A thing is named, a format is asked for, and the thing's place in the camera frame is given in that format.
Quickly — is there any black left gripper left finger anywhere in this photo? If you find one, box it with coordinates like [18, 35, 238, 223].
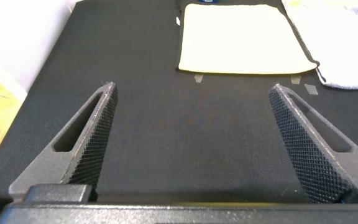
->
[9, 81, 119, 202]

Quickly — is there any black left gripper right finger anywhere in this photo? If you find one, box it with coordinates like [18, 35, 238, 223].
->
[268, 83, 358, 205]

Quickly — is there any yellow towel with black trim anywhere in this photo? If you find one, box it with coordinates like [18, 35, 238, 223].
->
[175, 3, 319, 76]

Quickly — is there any grey towel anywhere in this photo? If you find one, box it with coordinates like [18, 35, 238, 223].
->
[281, 0, 358, 91]

